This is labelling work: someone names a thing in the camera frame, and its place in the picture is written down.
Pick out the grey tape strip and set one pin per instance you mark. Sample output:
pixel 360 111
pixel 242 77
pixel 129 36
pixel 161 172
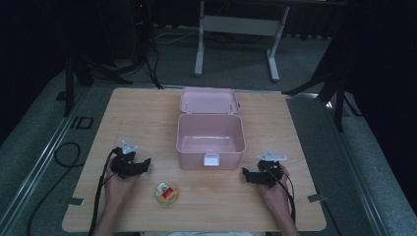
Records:
pixel 71 201
pixel 316 197

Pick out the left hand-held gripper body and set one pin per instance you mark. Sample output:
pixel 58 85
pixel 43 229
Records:
pixel 124 161

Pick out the round yellow tin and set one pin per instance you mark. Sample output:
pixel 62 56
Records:
pixel 167 193

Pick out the white desk frame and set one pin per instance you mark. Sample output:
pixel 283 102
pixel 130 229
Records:
pixel 239 36

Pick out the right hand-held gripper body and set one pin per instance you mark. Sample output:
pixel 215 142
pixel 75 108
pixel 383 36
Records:
pixel 268 170

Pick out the person's right hand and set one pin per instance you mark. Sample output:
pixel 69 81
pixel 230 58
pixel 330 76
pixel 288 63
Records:
pixel 276 193

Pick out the black tripod stand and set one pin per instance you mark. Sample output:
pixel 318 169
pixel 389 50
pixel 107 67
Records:
pixel 334 85
pixel 82 69

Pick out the pink storage box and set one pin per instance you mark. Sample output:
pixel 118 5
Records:
pixel 209 128

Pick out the person's left hand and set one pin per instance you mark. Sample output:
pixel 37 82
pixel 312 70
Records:
pixel 118 187

